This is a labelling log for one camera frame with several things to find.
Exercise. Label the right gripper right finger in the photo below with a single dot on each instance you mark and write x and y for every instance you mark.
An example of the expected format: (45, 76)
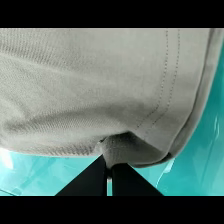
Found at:
(133, 182)

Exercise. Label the grey T-shirt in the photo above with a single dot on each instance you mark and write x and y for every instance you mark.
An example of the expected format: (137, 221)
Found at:
(93, 90)

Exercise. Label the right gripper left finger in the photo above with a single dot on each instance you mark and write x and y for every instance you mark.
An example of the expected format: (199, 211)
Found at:
(90, 182)

